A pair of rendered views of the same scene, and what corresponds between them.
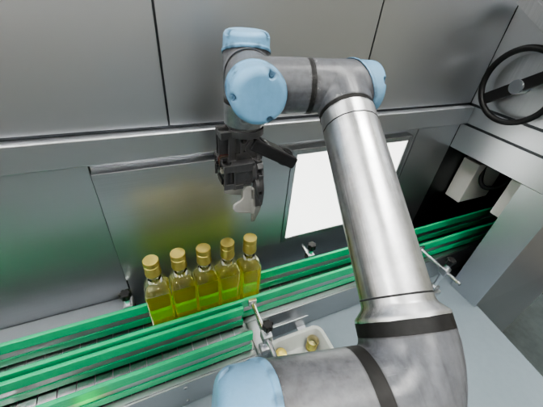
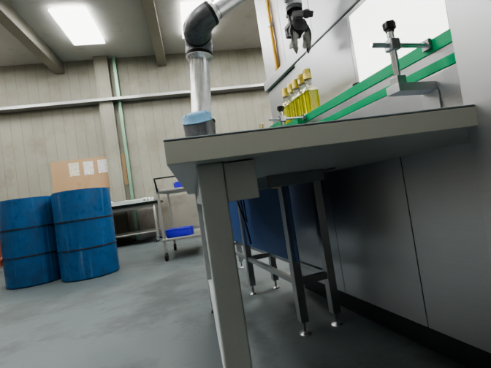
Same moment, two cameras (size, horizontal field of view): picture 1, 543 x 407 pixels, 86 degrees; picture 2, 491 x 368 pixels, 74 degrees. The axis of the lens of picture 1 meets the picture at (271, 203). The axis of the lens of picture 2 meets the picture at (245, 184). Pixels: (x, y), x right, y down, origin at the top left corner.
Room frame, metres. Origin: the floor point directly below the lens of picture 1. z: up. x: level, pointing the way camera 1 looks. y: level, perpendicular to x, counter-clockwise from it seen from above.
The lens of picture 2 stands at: (0.42, -1.39, 0.66)
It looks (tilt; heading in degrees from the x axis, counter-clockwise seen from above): 2 degrees up; 99
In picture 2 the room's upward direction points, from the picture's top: 8 degrees counter-clockwise
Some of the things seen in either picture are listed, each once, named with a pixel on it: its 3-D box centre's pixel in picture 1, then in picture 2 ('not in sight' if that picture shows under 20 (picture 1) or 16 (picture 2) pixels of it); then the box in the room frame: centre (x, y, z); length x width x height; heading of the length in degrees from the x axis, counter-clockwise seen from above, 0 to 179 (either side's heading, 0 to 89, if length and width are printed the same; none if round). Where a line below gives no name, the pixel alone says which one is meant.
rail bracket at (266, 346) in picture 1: (262, 329); (287, 120); (0.41, -0.01, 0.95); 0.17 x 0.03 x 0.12; 27
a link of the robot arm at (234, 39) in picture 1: (246, 68); not in sight; (0.51, 0.06, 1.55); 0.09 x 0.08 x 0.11; 13
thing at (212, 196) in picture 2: not in sight; (220, 280); (0.08, -0.20, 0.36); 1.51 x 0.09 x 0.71; 108
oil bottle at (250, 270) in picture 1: (247, 282); (312, 109); (0.53, 0.04, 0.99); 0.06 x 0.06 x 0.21; 27
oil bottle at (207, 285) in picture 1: (207, 293); (300, 116); (0.47, 0.15, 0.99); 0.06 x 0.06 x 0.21; 26
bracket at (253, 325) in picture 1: (257, 341); not in sight; (0.43, 0.00, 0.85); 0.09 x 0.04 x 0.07; 27
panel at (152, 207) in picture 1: (278, 199); (352, 58); (0.71, -0.02, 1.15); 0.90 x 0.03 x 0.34; 117
